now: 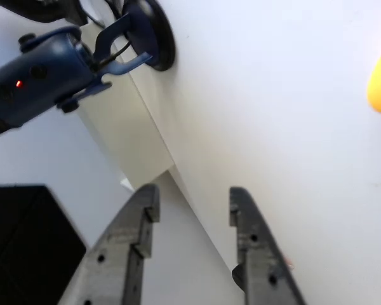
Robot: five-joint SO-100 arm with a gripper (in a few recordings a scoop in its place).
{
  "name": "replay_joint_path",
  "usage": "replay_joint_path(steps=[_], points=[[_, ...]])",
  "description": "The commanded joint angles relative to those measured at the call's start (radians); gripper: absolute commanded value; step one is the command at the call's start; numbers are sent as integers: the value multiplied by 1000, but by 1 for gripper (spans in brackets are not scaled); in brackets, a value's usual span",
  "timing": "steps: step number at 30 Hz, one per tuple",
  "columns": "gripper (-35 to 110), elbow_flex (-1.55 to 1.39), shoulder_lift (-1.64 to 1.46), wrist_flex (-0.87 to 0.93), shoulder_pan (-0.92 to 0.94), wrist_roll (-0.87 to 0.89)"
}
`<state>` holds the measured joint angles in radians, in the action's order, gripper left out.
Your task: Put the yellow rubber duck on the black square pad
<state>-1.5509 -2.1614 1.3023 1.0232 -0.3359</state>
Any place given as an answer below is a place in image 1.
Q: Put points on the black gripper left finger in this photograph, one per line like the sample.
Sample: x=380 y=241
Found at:
x=114 y=254

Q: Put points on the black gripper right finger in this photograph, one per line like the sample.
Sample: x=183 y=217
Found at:
x=263 y=270

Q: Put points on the black box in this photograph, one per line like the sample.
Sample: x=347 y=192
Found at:
x=25 y=241

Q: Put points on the blue desk microphone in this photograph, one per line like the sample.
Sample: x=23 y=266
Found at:
x=44 y=79

